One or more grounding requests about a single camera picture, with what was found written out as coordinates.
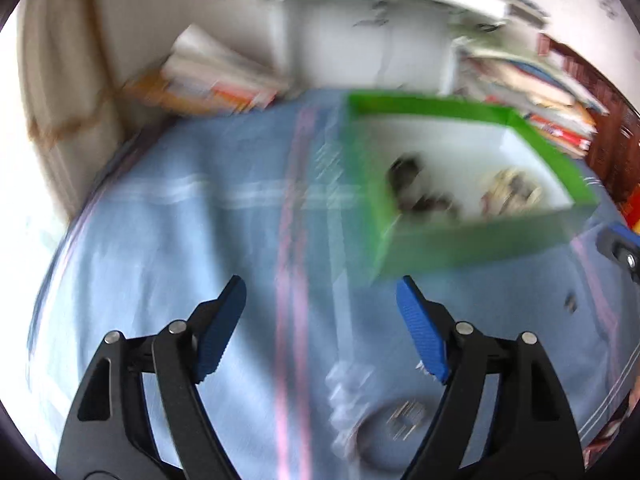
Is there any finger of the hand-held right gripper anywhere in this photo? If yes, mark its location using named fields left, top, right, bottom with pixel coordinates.
left=596, top=225, right=640, bottom=286

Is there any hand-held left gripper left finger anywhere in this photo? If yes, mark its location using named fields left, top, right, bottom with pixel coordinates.
left=55, top=275, right=248, bottom=480

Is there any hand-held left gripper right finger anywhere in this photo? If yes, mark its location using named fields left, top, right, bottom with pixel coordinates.
left=395, top=275, right=586, bottom=480

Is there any green cardboard box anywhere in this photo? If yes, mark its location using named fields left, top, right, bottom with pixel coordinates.
left=345, top=91, right=600, bottom=278

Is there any tan object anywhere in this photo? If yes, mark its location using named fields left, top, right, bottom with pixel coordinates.
left=480, top=167, right=543, bottom=218

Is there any dark wrist watch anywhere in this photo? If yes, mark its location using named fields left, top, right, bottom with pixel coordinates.
left=386, top=156, right=461, bottom=221

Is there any red and yellow gift bag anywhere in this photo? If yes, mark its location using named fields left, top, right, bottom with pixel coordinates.
left=620, top=200, right=640, bottom=233

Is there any blue striped cloth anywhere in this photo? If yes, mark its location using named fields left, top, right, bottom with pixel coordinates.
left=27, top=87, right=640, bottom=480

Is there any carved red wooden bench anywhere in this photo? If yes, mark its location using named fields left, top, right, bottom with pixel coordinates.
left=537, top=32, right=640, bottom=211

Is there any flat stack of magazines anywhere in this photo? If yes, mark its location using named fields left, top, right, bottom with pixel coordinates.
left=452, top=35, right=608, bottom=158

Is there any leaning pile of books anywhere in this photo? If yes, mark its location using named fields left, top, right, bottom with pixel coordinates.
left=122, top=25, right=288, bottom=116

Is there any beige curtain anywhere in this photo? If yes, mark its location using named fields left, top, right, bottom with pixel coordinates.
left=17, top=0, right=126, bottom=221

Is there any white adjustable desk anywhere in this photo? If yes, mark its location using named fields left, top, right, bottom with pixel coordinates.
left=192, top=0, right=546, bottom=98

